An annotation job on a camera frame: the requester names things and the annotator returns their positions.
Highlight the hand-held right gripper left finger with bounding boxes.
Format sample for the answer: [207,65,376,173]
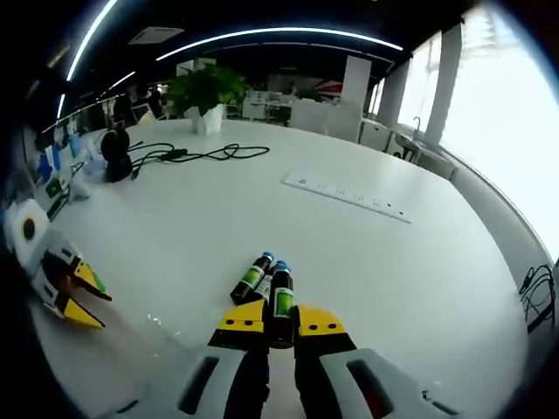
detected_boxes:
[99,299,269,419]

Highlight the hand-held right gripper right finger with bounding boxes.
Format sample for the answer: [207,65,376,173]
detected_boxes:
[294,304,465,419]

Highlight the person's right hand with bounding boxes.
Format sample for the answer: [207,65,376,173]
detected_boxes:
[261,351,305,419]

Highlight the pale blue plastic bag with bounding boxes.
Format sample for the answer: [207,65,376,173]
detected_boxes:
[69,156,109,203]

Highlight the black round desk device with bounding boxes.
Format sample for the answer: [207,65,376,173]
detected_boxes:
[100,127,133,184]

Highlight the white office chair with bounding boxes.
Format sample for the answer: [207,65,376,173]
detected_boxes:
[133,102,159,124]

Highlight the long ceiling light strip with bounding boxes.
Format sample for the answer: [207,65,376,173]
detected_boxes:
[65,0,120,83]
[155,25,404,62]

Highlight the white table socket panel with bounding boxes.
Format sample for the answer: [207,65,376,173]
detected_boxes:
[280,169,413,225]

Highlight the green potted plant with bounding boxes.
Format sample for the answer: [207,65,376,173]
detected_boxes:
[167,64,249,135]

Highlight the ceiling air vent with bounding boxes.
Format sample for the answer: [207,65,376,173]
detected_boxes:
[128,24,185,45]

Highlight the white sink counter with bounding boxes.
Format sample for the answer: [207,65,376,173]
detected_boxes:
[360,120,459,181]

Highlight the white office partitions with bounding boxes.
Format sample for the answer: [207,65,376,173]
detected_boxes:
[242,89,363,143]

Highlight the black power cable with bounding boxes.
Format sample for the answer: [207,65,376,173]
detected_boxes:
[128,141,271,181]

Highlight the black monitor cable bundle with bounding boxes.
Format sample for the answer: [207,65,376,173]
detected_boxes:
[517,261,559,336]

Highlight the red striped wall banner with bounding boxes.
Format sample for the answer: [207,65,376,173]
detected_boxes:
[313,79,347,100]

